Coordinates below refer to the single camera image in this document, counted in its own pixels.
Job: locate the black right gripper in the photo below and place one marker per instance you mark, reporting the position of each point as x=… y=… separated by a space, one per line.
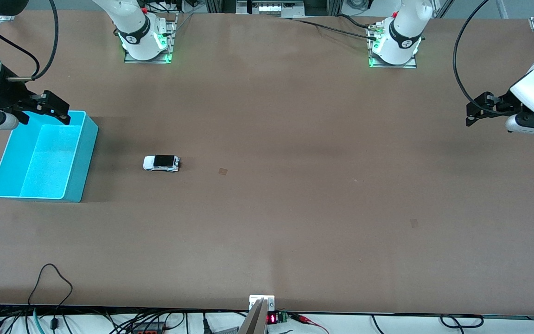
x=3 y=93

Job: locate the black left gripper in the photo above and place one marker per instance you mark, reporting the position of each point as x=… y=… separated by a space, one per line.
x=502 y=104

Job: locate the white jeep toy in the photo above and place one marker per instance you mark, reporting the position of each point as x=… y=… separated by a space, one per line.
x=161 y=163

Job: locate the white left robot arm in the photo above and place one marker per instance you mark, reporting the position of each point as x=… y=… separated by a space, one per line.
x=401 y=32

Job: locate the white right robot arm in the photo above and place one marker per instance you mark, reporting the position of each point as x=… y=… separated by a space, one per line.
x=135 y=23

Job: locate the cyan plastic bin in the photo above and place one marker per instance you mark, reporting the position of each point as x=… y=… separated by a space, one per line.
x=49 y=157

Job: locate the device with white lights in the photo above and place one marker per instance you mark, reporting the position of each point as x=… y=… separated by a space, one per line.
x=271 y=8

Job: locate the red power strip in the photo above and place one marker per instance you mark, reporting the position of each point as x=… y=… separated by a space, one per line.
x=149 y=331

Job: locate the black power plug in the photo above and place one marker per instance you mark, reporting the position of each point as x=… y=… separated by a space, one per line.
x=205 y=324

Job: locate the red clip lead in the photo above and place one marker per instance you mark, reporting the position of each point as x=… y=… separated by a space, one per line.
x=301 y=318

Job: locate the white mounting plate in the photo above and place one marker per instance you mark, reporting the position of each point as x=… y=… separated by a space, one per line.
x=254 y=299

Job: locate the red digit display module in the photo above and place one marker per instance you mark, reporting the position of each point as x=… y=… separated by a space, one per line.
x=272 y=318

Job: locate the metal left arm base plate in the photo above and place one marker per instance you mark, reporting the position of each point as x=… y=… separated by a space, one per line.
x=408 y=66

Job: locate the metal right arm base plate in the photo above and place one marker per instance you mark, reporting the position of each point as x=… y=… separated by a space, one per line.
x=151 y=61

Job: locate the grey aluminium camera pole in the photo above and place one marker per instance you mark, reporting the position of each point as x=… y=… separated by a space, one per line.
x=255 y=322

